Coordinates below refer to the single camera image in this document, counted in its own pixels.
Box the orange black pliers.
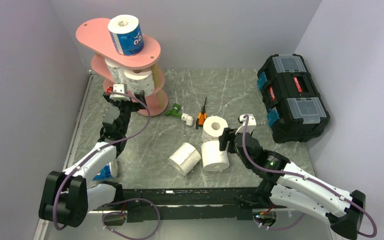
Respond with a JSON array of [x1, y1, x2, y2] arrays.
[[195, 97, 208, 130]]

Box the black tool box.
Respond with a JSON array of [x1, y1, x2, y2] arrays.
[[256, 53, 331, 144]]

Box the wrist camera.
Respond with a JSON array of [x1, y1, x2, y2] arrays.
[[106, 83, 130, 101], [235, 113, 257, 135]]

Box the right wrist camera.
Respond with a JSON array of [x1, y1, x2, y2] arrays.
[[235, 113, 257, 135]]

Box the pink three-tier shelf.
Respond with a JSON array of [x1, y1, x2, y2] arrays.
[[75, 18, 169, 116]]

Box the green pipe fitting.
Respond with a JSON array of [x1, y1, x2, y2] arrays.
[[165, 103, 182, 119]]

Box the blue paper roll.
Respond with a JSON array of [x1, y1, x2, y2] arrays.
[[107, 14, 144, 56]]

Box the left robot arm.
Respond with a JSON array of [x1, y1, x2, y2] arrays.
[[38, 89, 150, 231]]

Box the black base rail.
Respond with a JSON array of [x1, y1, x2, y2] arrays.
[[98, 187, 271, 223]]

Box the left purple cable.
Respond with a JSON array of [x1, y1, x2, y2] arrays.
[[52, 89, 161, 240]]

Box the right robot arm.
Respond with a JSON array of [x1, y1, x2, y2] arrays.
[[218, 127, 366, 240]]

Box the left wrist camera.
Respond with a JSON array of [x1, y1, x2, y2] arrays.
[[106, 83, 130, 101]]

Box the plain white embossed roll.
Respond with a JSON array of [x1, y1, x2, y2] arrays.
[[201, 140, 230, 172]]

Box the plain white paper roll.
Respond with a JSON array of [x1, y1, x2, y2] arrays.
[[168, 142, 202, 176]]

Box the white pipe elbow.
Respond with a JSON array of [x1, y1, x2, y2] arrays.
[[181, 113, 194, 126]]

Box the floral paper roll large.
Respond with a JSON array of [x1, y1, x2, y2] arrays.
[[104, 57, 127, 84]]

